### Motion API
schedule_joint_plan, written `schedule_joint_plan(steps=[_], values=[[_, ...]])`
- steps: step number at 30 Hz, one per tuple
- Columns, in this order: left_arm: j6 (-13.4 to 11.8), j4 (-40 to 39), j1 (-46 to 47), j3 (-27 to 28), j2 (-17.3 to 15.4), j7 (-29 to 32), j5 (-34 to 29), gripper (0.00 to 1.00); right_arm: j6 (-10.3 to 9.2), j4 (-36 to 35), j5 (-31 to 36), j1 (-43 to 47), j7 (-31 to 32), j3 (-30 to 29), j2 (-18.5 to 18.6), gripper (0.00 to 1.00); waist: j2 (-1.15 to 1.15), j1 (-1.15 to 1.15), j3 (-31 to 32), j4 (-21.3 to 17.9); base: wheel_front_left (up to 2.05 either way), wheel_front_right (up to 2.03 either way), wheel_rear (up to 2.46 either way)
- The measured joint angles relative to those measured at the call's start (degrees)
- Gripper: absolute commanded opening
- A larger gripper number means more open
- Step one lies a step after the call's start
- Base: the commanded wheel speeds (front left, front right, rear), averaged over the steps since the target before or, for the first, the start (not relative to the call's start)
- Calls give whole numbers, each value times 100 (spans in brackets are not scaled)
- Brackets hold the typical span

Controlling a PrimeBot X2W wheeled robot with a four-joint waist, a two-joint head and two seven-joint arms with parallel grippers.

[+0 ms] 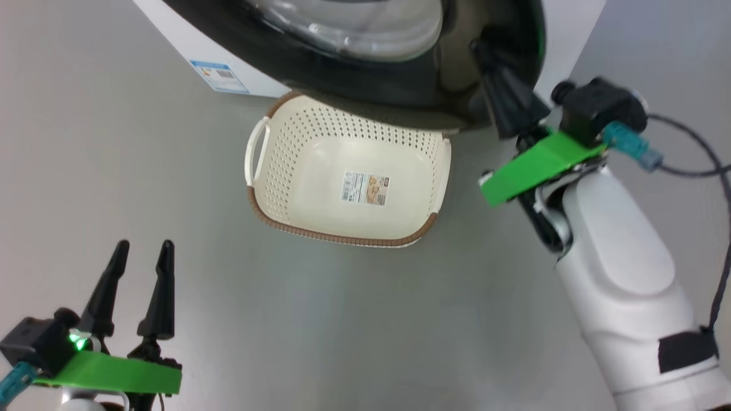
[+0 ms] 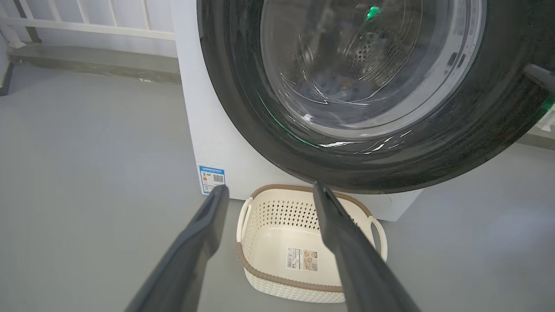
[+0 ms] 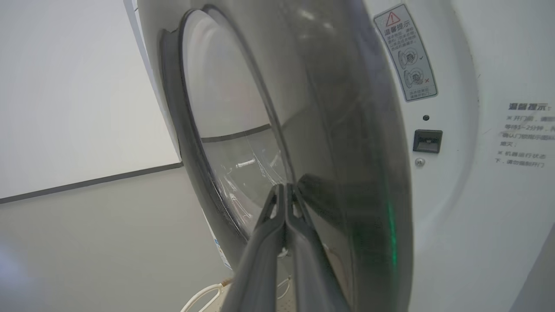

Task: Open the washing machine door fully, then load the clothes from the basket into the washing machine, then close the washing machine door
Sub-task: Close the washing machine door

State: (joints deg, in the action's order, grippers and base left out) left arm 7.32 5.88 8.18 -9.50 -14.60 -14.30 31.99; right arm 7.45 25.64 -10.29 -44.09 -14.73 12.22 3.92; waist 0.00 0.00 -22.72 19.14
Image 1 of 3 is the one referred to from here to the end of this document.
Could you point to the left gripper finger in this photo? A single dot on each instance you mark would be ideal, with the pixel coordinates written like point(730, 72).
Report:
point(161, 297)
point(105, 291)

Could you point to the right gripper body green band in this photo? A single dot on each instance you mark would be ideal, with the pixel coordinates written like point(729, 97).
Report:
point(531, 168)

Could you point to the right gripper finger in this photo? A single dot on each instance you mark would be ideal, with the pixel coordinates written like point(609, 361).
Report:
point(514, 103)

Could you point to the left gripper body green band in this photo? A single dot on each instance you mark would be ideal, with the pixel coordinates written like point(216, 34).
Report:
point(108, 374)

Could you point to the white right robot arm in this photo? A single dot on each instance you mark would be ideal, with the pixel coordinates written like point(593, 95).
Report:
point(622, 274)

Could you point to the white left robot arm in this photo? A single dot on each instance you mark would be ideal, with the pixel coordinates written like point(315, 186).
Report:
point(85, 402)

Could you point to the white basket with brown rim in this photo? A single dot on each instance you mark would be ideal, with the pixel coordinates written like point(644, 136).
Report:
point(297, 171)

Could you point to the paper product label sticker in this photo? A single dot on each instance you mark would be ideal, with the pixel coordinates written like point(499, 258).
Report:
point(365, 188)

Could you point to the blue energy label sticker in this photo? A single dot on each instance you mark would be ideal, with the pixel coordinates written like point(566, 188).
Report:
point(220, 77)

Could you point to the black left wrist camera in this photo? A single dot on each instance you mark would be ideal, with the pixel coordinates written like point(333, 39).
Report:
point(34, 345)

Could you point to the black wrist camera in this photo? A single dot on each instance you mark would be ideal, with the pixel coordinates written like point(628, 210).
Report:
point(599, 108)
point(34, 345)

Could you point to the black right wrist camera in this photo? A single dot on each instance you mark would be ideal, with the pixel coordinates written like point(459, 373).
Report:
point(599, 108)

